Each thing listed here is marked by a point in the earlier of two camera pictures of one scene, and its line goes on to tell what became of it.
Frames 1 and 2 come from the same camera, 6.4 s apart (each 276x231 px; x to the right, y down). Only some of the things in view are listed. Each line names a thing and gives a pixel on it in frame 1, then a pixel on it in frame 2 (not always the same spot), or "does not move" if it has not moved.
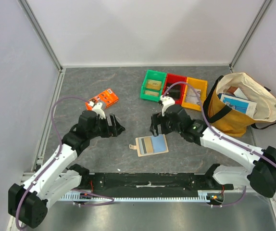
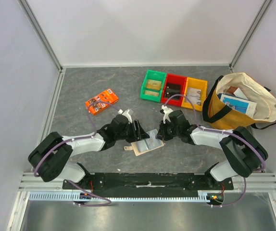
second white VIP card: (193, 99) does not move
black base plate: (148, 183) does not move
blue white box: (239, 105) does not move
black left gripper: (118, 128) → (140, 133)
